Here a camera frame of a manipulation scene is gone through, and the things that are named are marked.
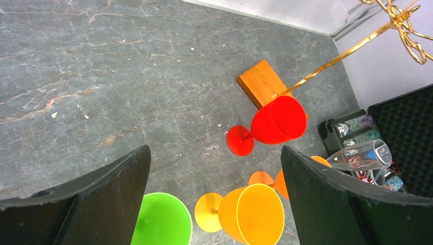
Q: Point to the clear wine glass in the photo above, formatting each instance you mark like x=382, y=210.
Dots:
x=345, y=12

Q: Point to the red wine glass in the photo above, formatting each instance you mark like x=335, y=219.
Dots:
x=280, y=121

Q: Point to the orange wine glass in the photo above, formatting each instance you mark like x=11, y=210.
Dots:
x=262, y=177

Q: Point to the black poker chip case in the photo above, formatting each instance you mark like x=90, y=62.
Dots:
x=403, y=123

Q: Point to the yellow wine glass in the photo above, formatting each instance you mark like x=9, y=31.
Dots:
x=250, y=215

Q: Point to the clear champagne flute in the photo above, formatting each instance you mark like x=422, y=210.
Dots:
x=370, y=155

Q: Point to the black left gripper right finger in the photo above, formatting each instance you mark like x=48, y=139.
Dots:
x=331, y=207

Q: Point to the green wine glass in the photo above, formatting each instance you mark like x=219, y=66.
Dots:
x=162, y=219

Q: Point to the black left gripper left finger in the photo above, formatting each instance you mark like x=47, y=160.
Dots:
x=100, y=207

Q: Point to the gold wire rack wooden base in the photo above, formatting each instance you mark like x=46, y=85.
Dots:
x=263, y=85

